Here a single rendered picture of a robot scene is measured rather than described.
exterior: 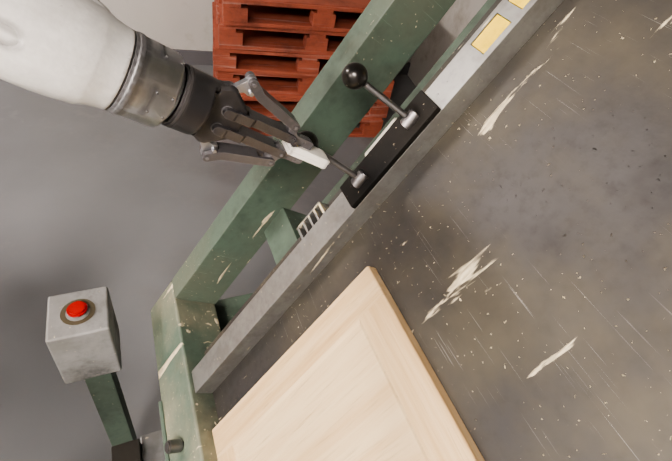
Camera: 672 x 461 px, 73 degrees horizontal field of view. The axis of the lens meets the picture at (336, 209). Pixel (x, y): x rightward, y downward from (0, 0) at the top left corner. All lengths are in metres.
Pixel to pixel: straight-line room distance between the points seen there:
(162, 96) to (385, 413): 0.49
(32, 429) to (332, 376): 1.53
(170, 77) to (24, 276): 2.10
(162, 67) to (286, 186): 0.51
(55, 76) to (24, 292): 2.04
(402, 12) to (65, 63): 0.57
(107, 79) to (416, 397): 0.51
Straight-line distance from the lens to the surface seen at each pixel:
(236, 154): 0.61
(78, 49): 0.49
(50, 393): 2.16
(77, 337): 1.12
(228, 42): 3.00
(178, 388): 1.08
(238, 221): 1.00
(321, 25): 3.02
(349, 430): 0.72
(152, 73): 0.51
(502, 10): 0.71
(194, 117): 0.54
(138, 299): 2.32
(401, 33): 0.89
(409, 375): 0.65
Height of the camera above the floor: 1.83
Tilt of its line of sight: 41 degrees down
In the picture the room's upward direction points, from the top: 12 degrees clockwise
